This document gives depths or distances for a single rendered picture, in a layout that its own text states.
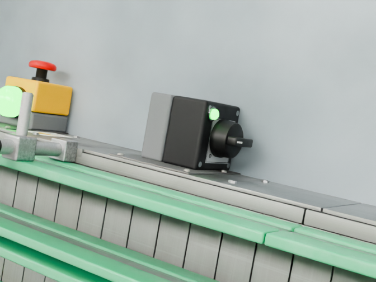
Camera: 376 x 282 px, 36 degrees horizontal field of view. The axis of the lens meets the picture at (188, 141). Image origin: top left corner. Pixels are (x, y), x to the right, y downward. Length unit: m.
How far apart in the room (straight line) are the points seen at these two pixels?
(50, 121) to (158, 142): 0.23
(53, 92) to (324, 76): 0.39
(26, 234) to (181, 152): 0.19
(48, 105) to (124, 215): 0.27
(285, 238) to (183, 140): 0.24
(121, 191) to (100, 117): 0.32
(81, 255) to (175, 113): 0.19
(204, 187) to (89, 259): 0.13
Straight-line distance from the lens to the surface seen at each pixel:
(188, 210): 0.50
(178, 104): 0.66
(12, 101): 0.84
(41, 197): 0.74
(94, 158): 0.68
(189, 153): 0.65
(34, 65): 0.87
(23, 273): 0.77
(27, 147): 0.65
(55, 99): 0.86
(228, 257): 0.58
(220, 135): 0.66
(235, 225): 0.48
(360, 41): 0.67
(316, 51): 0.69
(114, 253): 0.62
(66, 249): 0.61
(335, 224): 0.53
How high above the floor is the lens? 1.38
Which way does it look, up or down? 56 degrees down
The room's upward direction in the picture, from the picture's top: 85 degrees counter-clockwise
